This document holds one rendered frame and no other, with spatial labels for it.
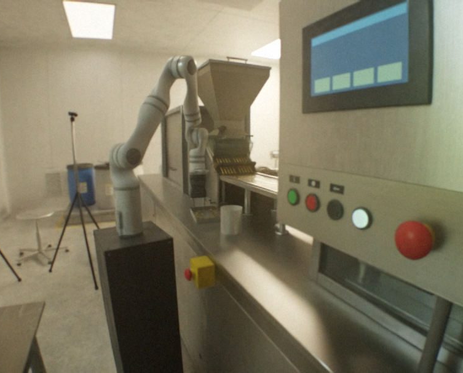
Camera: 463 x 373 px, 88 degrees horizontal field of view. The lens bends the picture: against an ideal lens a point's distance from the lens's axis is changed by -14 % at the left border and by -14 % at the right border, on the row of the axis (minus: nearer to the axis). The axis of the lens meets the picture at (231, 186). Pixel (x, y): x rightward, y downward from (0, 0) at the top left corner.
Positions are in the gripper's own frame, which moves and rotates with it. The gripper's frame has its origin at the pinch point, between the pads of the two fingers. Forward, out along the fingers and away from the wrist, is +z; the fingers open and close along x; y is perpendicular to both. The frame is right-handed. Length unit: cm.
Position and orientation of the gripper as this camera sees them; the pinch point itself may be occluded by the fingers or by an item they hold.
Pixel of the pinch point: (198, 211)
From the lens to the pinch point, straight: 129.4
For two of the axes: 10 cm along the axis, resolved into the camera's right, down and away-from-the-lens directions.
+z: 0.0, 9.8, 1.8
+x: -9.6, 0.5, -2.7
